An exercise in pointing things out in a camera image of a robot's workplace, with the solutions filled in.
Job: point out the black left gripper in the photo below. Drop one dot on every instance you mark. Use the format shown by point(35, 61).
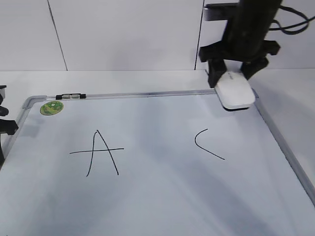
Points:
point(8, 127)

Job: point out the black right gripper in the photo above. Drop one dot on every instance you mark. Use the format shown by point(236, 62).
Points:
point(234, 46)

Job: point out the white board eraser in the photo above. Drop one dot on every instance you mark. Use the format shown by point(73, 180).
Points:
point(234, 91)

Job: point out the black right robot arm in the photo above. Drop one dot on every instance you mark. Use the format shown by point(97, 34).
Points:
point(254, 15)

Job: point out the round green sticker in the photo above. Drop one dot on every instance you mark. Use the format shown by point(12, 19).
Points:
point(51, 108)

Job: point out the black clear marker clip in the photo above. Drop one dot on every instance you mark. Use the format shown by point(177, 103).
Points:
point(70, 96)

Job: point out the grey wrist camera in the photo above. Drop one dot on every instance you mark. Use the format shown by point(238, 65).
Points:
point(219, 11)

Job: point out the white board with grey frame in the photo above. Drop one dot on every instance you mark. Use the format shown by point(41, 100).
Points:
point(151, 164)

